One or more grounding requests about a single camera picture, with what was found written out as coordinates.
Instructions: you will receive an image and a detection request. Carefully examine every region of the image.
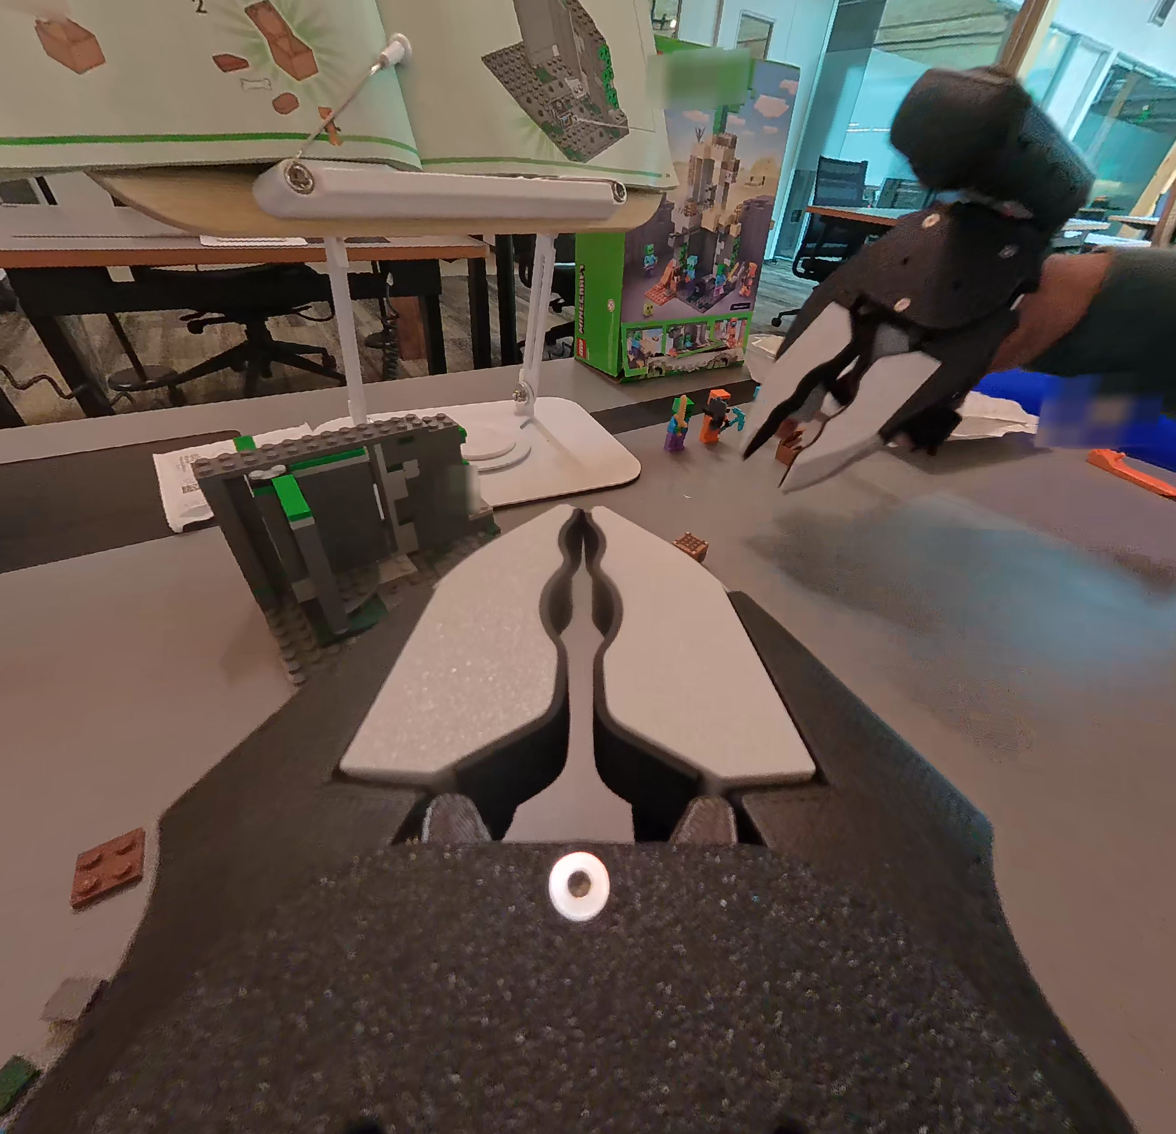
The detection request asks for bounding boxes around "orange toy figure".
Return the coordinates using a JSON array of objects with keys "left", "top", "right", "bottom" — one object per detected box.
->
[{"left": 698, "top": 389, "right": 755, "bottom": 447}]

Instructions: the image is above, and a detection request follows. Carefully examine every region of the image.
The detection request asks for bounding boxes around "pale green instruction booklet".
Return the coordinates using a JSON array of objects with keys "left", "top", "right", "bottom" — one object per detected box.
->
[{"left": 0, "top": 0, "right": 681, "bottom": 190}]

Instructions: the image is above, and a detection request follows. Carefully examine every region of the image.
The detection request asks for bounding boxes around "small white paper sheet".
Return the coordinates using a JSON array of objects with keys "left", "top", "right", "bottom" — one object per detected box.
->
[{"left": 152, "top": 423, "right": 318, "bottom": 534}]

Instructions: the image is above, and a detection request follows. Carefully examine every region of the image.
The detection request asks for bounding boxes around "pile of small toy bricks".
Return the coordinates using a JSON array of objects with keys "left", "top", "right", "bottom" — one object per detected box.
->
[{"left": 0, "top": 827, "right": 149, "bottom": 1104}]

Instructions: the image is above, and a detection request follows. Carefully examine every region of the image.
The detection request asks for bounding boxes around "grey desk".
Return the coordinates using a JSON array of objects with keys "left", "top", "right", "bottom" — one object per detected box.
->
[{"left": 0, "top": 364, "right": 1176, "bottom": 1134}]

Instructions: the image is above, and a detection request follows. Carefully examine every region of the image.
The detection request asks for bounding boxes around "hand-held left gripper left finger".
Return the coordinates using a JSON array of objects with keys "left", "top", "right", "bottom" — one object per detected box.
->
[{"left": 341, "top": 506, "right": 582, "bottom": 842}]

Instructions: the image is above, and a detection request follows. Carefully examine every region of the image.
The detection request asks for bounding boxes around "person's right forearm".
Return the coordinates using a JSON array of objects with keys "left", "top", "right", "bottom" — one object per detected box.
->
[{"left": 1029, "top": 245, "right": 1176, "bottom": 384}]

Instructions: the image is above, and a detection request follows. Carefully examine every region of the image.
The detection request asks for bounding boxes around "white book stand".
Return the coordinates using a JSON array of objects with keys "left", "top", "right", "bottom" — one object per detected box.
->
[{"left": 92, "top": 33, "right": 644, "bottom": 510}]

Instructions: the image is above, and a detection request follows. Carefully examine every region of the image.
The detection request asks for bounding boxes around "wooden-top office desk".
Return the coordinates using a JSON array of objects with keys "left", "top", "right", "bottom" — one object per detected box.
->
[
  {"left": 0, "top": 233, "right": 493, "bottom": 419},
  {"left": 806, "top": 202, "right": 1113, "bottom": 238}
]

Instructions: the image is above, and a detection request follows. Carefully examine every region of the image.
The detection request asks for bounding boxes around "toy brick set box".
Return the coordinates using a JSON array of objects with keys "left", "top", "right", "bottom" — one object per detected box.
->
[{"left": 574, "top": 37, "right": 801, "bottom": 384}]

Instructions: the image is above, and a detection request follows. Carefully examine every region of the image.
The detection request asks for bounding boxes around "grey toy brick building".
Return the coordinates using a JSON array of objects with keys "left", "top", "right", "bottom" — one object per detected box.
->
[{"left": 192, "top": 415, "right": 503, "bottom": 686}]

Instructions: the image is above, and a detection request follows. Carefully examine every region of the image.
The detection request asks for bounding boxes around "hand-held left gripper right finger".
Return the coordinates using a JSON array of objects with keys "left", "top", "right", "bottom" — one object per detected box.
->
[{"left": 588, "top": 506, "right": 817, "bottom": 842}]

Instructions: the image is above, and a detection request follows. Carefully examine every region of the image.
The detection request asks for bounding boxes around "orange brick separator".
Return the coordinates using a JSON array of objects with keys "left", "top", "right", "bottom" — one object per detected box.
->
[{"left": 1087, "top": 449, "right": 1176, "bottom": 499}]

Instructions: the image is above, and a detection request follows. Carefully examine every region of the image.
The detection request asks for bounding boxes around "person's right hand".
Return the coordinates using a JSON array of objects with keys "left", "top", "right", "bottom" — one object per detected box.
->
[{"left": 994, "top": 252, "right": 1120, "bottom": 376}]

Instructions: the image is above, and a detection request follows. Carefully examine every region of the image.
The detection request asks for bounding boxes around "blue plastic bin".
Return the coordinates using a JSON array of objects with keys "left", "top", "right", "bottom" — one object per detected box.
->
[{"left": 974, "top": 368, "right": 1176, "bottom": 474}]

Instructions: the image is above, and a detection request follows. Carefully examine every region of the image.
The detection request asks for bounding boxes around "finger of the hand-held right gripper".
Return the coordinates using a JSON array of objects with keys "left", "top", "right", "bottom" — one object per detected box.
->
[
  {"left": 779, "top": 352, "right": 948, "bottom": 495},
  {"left": 740, "top": 300, "right": 862, "bottom": 464}
]

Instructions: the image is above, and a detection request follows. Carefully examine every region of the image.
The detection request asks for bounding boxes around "black office chair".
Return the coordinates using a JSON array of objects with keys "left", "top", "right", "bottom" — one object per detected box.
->
[
  {"left": 111, "top": 267, "right": 346, "bottom": 403},
  {"left": 790, "top": 156, "right": 870, "bottom": 284}
]

